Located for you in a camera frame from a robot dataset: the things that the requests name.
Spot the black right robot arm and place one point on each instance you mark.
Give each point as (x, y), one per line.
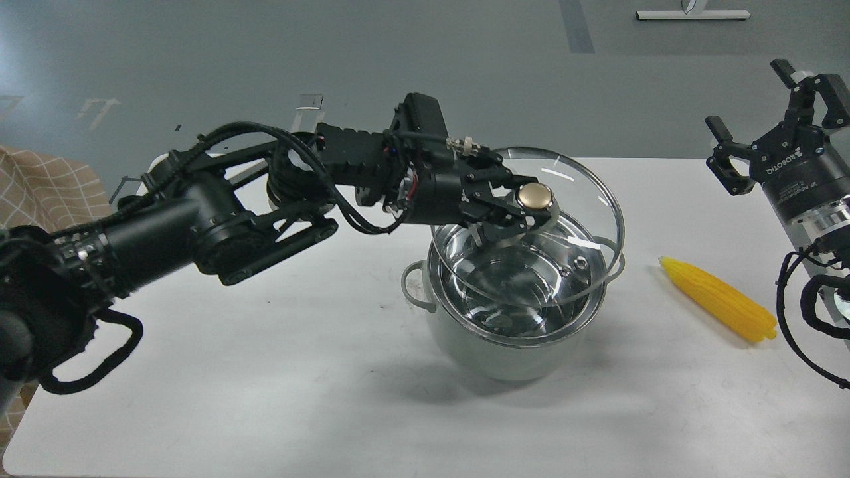
(824, 299)

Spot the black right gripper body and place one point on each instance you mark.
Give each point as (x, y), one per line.
(806, 183)

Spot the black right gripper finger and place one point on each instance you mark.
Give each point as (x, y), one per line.
(720, 161)
(803, 91)

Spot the yellow toy corn cob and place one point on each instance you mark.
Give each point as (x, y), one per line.
(728, 305)

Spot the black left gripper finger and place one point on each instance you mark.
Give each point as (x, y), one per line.
(503, 221)
(486, 176)

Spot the glass pot lid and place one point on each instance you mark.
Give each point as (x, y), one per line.
(567, 246)

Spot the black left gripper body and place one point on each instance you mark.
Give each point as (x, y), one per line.
(443, 189)

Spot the grey steel cooking pot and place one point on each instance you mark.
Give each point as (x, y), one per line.
(515, 313)

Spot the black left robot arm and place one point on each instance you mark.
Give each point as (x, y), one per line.
(245, 197)

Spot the white desk base bar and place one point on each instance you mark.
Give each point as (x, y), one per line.
(693, 15)

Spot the beige checkered cloth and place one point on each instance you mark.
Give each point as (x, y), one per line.
(48, 191)

